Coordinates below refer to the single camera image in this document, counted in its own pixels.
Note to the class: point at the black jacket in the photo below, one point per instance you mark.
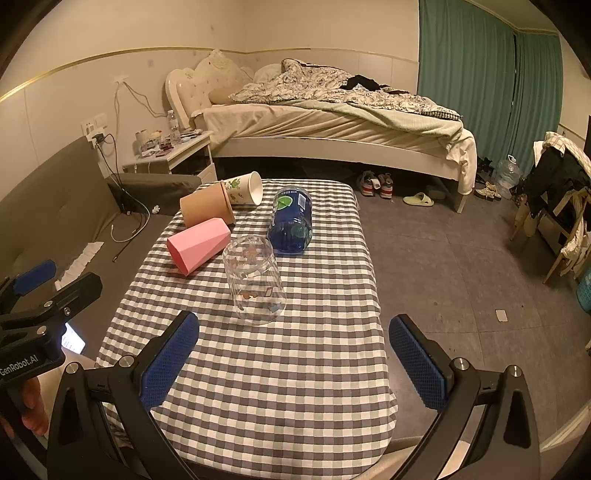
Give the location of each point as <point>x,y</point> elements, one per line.
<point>554,177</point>

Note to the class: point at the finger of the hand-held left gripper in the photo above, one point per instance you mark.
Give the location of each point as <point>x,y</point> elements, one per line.
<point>36,272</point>
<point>81,288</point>

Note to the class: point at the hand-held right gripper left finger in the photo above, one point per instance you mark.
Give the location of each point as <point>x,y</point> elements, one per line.
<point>170,362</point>

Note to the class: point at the wooden chair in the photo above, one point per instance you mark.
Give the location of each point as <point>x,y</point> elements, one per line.
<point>568,217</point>

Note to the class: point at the green curtain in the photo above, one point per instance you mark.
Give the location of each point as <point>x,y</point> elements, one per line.
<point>466,60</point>
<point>538,78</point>

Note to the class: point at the person's left hand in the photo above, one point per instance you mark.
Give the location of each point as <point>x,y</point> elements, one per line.
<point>34,406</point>

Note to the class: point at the white pillow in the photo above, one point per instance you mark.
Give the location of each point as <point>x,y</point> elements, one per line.
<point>268,73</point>

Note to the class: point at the blue plastic basket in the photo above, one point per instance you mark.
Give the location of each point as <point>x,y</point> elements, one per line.
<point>585,290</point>

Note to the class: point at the grey sneaker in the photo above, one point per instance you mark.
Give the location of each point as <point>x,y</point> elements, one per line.
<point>367,184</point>
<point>386,187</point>

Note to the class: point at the white folded paper strip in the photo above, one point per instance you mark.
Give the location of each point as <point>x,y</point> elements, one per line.
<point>78,265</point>

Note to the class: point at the blue plastic cup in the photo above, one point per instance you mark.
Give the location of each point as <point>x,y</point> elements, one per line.
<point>290,221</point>

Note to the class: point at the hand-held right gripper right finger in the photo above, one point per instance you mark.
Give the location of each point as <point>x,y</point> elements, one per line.
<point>418,364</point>

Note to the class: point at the pink plastic cup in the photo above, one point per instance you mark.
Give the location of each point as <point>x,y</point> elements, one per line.
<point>198,244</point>

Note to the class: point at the white nightstand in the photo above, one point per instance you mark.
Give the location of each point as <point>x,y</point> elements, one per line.
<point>184,154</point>

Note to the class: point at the grey checked tablecloth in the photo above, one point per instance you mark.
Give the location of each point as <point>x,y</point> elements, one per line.
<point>277,378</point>

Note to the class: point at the cream bed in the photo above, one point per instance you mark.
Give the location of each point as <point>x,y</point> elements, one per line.
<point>323,134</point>

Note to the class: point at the white printed paper cup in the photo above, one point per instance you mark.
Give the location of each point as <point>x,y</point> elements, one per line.
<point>242,189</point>

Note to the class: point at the clear glass cup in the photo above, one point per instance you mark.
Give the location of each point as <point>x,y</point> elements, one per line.
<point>256,281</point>

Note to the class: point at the brown paper cup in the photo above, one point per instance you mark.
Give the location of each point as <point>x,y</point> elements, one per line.
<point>205,205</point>

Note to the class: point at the pale green slipper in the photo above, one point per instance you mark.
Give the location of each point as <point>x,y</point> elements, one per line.
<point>418,199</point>

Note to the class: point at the clear water bottle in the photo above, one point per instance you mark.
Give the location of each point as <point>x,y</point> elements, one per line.
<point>174,127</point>

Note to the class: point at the white paper scrap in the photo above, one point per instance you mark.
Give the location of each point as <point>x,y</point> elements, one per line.
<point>501,315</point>

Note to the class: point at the grey sofa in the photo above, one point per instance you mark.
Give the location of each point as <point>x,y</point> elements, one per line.
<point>46,207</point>

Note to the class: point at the white checked cloth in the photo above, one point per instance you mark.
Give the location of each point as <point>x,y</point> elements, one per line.
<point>556,143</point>

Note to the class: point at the large clear water jug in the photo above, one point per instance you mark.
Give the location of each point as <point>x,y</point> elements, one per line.
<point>507,175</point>

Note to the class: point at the white wall socket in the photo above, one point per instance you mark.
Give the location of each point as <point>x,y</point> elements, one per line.
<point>94,127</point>

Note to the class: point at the pale green blanket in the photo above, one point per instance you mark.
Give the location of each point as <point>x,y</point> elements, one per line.
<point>392,117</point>

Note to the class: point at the patterned quilt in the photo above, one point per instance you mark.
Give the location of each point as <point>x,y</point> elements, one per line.
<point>323,87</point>

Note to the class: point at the lit phone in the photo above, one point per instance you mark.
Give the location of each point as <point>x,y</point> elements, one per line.
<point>74,339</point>

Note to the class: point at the black garment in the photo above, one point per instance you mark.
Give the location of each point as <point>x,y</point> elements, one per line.
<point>364,82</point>

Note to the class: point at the beige shoes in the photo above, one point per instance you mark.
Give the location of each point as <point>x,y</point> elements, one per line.
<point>488,191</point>

